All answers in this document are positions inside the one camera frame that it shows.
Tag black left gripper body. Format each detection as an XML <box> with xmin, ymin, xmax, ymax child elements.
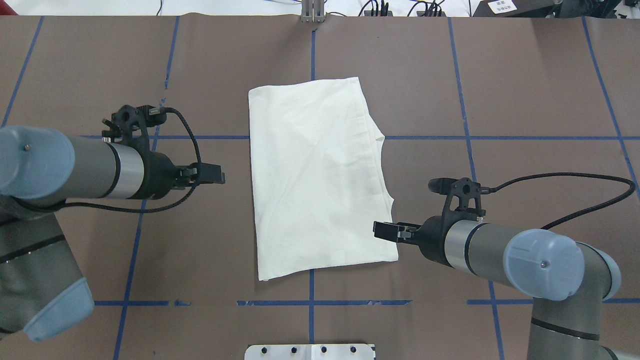
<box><xmin>137</xmin><ymin>150</ymin><xmax>194</xmax><ymax>199</ymax></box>

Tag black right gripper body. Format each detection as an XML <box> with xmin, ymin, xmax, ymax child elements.
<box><xmin>397</xmin><ymin>215</ymin><xmax>453</xmax><ymax>265</ymax></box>

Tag cream long-sleeve cat shirt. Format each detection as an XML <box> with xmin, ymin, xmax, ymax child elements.
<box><xmin>247</xmin><ymin>77</ymin><xmax>399</xmax><ymax>281</ymax></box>

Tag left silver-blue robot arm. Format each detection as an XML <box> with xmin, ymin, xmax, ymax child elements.
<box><xmin>1</xmin><ymin>126</ymin><xmax>226</xmax><ymax>342</ymax></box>

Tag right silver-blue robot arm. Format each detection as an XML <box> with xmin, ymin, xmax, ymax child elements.
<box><xmin>373</xmin><ymin>216</ymin><xmax>639</xmax><ymax>360</ymax></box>

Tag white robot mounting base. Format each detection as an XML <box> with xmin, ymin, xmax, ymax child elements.
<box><xmin>244</xmin><ymin>342</ymin><xmax>377</xmax><ymax>360</ymax></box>

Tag black labelled box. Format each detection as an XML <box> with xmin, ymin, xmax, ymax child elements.
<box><xmin>471</xmin><ymin>0</ymin><xmax>563</xmax><ymax>18</ymax></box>

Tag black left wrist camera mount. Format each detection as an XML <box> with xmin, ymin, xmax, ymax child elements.
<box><xmin>102</xmin><ymin>105</ymin><xmax>167</xmax><ymax>153</ymax></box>

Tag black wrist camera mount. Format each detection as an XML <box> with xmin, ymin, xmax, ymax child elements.
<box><xmin>428</xmin><ymin>177</ymin><xmax>492</xmax><ymax>223</ymax></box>
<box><xmin>102</xmin><ymin>105</ymin><xmax>167</xmax><ymax>153</ymax></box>

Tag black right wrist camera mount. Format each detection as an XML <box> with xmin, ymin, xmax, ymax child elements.
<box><xmin>428</xmin><ymin>177</ymin><xmax>492</xmax><ymax>223</ymax></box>

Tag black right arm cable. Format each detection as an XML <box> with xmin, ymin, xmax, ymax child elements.
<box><xmin>482</xmin><ymin>172</ymin><xmax>637</xmax><ymax>231</ymax></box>

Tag aluminium frame post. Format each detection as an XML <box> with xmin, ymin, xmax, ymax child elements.
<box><xmin>299</xmin><ymin>0</ymin><xmax>326</xmax><ymax>23</ymax></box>

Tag black table cables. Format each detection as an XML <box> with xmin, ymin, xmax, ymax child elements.
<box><xmin>357</xmin><ymin>0</ymin><xmax>446</xmax><ymax>17</ymax></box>

